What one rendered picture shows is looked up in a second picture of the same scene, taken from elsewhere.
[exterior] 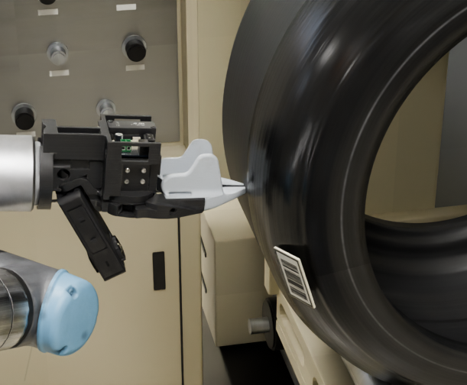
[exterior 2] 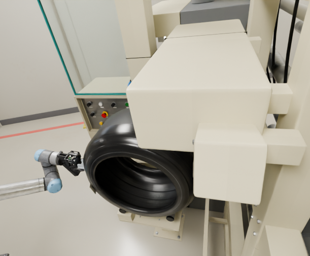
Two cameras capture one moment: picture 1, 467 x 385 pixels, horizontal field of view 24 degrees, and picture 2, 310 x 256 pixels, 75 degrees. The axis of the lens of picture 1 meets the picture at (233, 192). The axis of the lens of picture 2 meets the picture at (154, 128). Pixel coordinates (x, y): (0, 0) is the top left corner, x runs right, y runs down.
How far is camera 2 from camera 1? 0.95 m
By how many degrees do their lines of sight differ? 28
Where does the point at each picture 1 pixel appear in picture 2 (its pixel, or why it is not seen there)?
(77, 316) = (54, 188)
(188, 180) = (81, 165)
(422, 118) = not seen: hidden behind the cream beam
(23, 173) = (53, 161)
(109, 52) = not seen: hidden behind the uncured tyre
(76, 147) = (62, 157)
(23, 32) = (111, 110)
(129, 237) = not seen: hidden behind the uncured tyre
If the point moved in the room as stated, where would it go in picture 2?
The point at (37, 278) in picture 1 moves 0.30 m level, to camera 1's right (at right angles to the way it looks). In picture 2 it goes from (49, 181) to (91, 197)
